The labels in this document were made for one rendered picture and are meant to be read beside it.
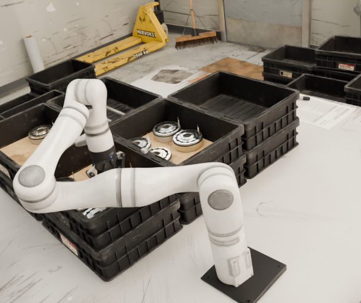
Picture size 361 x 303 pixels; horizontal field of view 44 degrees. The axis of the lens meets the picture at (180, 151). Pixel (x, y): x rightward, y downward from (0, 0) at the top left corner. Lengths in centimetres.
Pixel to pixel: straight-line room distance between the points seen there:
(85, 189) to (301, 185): 77
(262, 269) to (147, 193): 40
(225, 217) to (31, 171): 45
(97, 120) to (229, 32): 391
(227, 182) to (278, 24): 373
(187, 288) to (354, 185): 66
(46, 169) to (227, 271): 51
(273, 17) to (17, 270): 375
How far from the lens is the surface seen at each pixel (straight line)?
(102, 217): 117
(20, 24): 483
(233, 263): 116
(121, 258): 128
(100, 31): 533
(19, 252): 152
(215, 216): 106
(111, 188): 103
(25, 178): 105
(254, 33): 486
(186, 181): 108
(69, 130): 114
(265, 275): 124
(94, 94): 121
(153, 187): 103
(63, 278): 138
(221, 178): 102
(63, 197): 110
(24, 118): 186
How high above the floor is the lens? 163
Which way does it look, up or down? 31 degrees down
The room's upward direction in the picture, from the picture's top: 9 degrees counter-clockwise
